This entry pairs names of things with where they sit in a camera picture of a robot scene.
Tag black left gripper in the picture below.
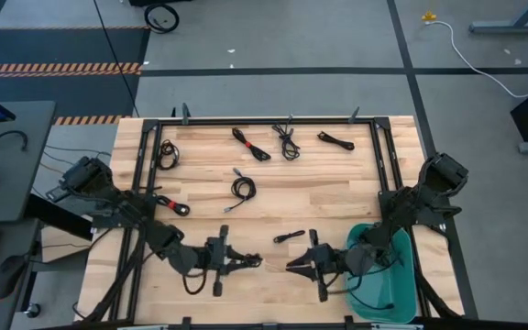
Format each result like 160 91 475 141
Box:
197 224 261 297

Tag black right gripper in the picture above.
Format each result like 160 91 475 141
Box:
285 228 348 303

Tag black USB-C cable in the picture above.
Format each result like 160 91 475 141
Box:
223 167 258 214
272 229 307 245
271 116 302 161
243 253 264 270
348 269 396 313
156 138 182 171
316 130 356 152

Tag black cable with red tie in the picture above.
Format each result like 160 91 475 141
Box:
231 126 272 162
156 194 192 217

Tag teal plastic bin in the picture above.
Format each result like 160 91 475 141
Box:
344 222 419 325

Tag black computer mouse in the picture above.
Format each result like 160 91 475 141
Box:
0 254 29 300

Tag grey desk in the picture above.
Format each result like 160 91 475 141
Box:
0 100 57 225

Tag black hazard-striped floor mat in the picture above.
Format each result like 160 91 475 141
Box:
0 26 151 127

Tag thin black floor cable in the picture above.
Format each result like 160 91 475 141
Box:
92 0 140 118

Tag coiled black floor cable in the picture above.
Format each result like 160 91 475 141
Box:
143 3 181 35

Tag white floor cable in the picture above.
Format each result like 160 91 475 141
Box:
423 20 528 100

